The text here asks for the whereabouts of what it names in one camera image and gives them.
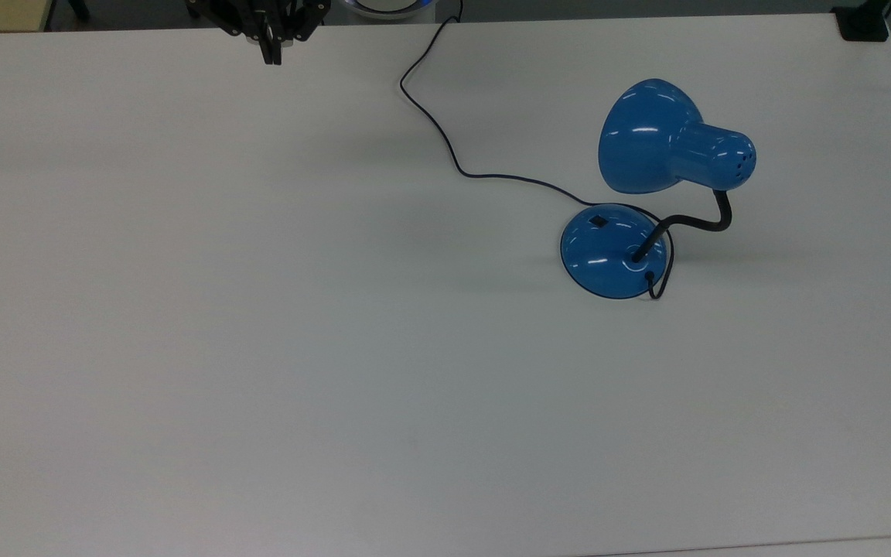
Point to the white adjoining table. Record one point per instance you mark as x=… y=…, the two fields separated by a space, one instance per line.
x=801 y=548

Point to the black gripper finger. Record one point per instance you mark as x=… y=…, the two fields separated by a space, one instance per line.
x=266 y=46
x=278 y=46

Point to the dark chair leg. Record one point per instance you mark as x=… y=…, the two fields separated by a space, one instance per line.
x=80 y=8

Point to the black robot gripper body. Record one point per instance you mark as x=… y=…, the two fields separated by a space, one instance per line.
x=244 y=14

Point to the blue gooseneck desk lamp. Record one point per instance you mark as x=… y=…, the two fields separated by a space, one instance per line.
x=646 y=139

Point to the black table clamp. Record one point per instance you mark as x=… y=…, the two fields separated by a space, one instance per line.
x=863 y=23

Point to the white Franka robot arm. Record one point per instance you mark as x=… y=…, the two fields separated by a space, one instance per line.
x=387 y=6

